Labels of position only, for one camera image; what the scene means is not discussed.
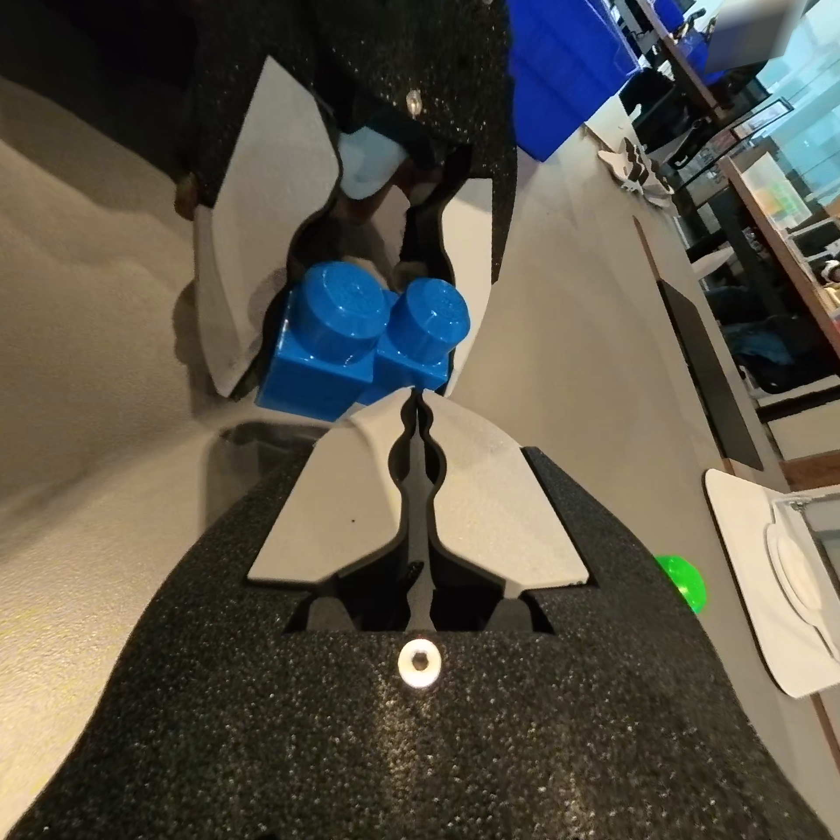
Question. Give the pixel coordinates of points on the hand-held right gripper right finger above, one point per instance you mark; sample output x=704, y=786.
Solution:
x=499, y=512

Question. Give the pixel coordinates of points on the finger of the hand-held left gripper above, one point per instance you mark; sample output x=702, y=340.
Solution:
x=469, y=243
x=256, y=164

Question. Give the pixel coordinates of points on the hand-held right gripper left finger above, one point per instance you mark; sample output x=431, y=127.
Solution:
x=321, y=518

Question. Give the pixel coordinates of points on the blue single-stud mega block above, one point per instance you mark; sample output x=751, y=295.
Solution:
x=426, y=328
x=321, y=354

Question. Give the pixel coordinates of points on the green two-stud mega block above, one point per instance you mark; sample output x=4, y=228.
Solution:
x=686, y=581

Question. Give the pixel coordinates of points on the blue plastic bin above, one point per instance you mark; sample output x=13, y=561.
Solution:
x=571, y=33
x=558, y=111

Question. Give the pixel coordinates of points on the white and black wavy parts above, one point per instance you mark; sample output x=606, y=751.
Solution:
x=633, y=170

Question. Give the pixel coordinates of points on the black chair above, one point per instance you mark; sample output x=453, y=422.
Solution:
x=656, y=111

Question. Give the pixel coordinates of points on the white plastic tray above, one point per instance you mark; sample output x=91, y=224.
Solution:
x=741, y=558

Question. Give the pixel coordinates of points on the black flat panel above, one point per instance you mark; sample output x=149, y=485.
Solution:
x=709, y=374

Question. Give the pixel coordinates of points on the wooden desk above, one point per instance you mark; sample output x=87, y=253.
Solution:
x=774, y=249

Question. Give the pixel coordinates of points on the white round-plate fixture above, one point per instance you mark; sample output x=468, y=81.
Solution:
x=800, y=571

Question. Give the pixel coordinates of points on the blue cloth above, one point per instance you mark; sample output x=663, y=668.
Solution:
x=761, y=344

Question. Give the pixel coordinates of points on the clear storage box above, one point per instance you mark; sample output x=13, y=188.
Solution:
x=778, y=190

